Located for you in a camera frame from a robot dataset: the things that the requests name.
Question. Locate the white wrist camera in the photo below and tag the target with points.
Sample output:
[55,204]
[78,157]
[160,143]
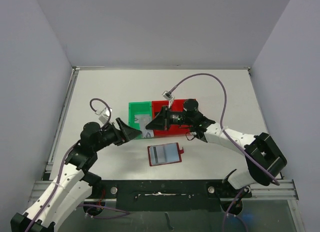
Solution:
[103,115]
[169,97]

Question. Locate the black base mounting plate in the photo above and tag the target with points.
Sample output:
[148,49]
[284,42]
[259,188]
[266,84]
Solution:
[167,195]

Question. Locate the aluminium front rail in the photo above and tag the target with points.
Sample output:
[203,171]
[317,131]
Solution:
[285,191]

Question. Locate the red bin with gold card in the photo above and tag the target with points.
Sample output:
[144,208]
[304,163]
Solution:
[178,104]

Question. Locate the red bin with black card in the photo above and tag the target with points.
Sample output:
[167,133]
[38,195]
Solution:
[174,130]

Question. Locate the red leather card holder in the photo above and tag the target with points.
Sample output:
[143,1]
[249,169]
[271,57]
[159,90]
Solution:
[172,151]

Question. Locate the green plastic bin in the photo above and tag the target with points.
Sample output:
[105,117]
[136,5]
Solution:
[138,108]

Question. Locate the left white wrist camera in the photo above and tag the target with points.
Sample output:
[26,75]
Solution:
[103,115]

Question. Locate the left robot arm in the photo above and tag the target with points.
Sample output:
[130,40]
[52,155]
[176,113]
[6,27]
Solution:
[74,183]

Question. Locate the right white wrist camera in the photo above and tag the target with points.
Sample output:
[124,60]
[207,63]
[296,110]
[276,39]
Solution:
[169,97]

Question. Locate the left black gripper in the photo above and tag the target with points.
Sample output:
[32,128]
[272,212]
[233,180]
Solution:
[125,133]

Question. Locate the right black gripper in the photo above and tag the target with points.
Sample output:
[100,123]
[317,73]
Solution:
[165,117]

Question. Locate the silver credit card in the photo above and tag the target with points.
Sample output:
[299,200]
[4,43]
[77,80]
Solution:
[139,118]

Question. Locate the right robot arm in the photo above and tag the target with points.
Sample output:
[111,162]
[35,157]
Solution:
[263,157]

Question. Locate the white VIP card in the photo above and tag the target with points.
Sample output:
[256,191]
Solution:
[146,134]

